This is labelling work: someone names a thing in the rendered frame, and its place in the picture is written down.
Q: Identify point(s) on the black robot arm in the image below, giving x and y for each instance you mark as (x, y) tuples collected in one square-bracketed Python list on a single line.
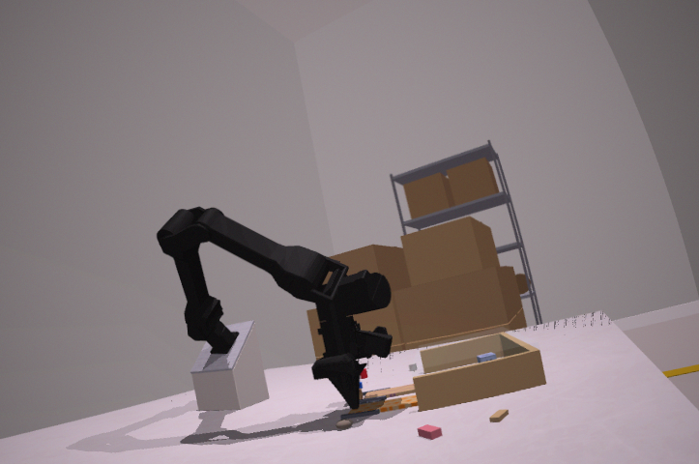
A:
[(296, 269)]

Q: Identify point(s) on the tan u-shaped low wall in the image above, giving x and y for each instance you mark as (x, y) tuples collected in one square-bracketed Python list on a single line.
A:
[(475, 366)]

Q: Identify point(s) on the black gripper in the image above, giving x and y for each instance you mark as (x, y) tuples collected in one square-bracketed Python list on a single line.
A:
[(341, 368)]

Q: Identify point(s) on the tan strip with purple zigzag pattern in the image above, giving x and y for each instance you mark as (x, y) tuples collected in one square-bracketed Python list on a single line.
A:
[(391, 392)]

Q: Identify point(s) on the small red block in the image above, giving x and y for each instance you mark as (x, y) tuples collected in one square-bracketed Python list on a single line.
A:
[(430, 432)]

